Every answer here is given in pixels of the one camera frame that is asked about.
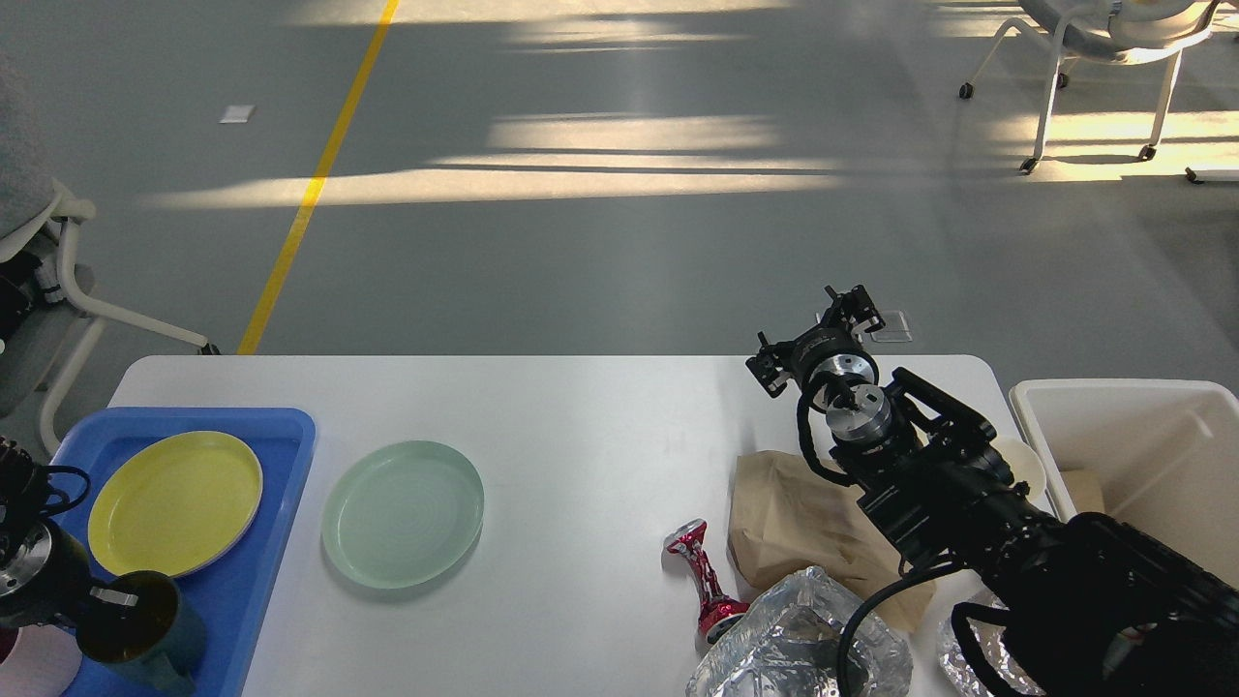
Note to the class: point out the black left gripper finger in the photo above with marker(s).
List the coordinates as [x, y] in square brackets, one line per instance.
[119, 599]

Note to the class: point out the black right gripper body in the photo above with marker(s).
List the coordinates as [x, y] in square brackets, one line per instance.
[823, 350]

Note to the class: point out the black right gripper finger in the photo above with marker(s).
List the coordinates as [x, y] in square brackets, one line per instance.
[772, 365]
[852, 311]

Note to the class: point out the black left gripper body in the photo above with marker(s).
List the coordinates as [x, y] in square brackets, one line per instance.
[47, 582]

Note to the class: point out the dark green mug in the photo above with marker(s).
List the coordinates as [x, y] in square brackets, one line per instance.
[159, 643]

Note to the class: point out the light green plate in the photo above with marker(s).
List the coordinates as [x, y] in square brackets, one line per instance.
[403, 515]

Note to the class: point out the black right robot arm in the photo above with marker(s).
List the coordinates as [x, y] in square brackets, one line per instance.
[1089, 607]

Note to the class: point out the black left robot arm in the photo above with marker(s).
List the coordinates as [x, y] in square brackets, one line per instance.
[32, 493]

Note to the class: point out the pink white cup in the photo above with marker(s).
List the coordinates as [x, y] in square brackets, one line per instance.
[38, 661]

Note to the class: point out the yellow plate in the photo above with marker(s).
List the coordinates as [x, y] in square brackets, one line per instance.
[177, 505]

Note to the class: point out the blue plastic tray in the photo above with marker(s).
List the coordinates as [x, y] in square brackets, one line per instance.
[230, 594]

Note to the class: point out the brown paper bag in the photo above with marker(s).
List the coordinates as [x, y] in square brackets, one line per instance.
[784, 518]

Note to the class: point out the white paper cup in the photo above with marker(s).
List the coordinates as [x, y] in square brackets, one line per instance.
[1024, 463]

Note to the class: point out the crushed red soda can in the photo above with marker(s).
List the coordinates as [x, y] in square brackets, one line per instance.
[718, 611]

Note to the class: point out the white chair left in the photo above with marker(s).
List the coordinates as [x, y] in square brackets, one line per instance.
[42, 221]

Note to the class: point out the white chair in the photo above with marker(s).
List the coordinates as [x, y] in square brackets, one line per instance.
[42, 221]
[1114, 33]

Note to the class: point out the crumpled aluminium foil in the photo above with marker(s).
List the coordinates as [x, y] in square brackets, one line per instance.
[787, 644]

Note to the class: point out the cardboard piece in bin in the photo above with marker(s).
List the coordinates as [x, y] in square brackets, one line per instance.
[1085, 490]

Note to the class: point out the small foil piece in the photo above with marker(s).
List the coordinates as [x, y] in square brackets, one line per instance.
[972, 654]

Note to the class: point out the white plastic bin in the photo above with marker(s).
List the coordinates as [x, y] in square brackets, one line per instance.
[1165, 451]

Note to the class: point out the white chair top right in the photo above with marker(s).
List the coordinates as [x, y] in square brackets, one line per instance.
[1114, 33]

